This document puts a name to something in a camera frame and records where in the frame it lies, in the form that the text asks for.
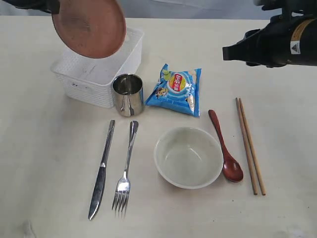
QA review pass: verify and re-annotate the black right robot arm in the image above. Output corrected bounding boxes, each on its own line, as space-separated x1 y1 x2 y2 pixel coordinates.
222 14 317 68

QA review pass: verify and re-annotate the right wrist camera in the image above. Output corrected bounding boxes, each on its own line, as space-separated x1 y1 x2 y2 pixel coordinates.
253 0 314 13

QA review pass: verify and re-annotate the white ceramic bowl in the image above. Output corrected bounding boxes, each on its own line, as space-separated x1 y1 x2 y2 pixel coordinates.
154 127 224 189

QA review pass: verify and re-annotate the wooden chopstick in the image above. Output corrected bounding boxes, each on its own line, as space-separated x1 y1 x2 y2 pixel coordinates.
239 98 266 196
235 98 258 195

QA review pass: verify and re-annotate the white perforated plastic basket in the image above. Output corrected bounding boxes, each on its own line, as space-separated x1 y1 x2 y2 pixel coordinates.
51 28 144 109

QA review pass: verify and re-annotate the stainless steel cup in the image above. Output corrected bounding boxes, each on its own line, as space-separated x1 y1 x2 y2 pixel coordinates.
112 74 144 117

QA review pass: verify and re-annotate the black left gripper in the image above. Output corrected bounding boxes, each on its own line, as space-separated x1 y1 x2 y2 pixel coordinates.
4 0 60 14

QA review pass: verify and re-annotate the blue chips bag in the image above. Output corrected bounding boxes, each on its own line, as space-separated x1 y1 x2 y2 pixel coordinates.
146 64 202 118

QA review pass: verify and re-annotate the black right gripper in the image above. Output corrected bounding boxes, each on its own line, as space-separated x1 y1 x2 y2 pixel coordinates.
222 28 265 66

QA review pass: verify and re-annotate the red-brown wooden spoon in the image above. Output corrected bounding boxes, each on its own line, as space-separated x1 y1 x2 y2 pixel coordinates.
208 110 243 182

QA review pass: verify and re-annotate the stainless steel fork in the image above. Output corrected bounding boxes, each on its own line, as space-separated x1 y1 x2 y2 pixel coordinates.
111 120 139 213

